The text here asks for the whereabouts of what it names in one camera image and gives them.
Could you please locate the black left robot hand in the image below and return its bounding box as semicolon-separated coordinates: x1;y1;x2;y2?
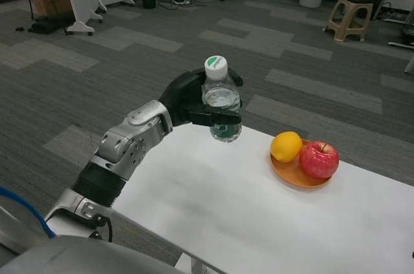
158;67;244;129

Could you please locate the clear water bottle green label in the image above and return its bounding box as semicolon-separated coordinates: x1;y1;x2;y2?
201;56;243;143

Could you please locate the yellow lemon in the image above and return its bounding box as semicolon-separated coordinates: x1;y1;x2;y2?
270;131;303;163

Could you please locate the orange round plate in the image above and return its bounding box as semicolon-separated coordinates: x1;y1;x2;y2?
270;139;334;191

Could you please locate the black cloth bundle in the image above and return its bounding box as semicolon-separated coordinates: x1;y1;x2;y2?
27;12;77;34

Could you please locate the red apple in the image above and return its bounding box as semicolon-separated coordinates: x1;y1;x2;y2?
299;140;340;180

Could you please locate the beige plastic stool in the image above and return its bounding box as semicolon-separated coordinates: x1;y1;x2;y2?
323;0;375;42

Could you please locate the silver robot chest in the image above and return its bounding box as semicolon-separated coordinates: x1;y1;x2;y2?
0;204;182;274

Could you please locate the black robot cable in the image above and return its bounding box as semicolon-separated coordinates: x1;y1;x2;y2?
90;215;114;243

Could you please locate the blue cable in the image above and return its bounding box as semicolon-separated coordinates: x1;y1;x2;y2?
0;185;58;239

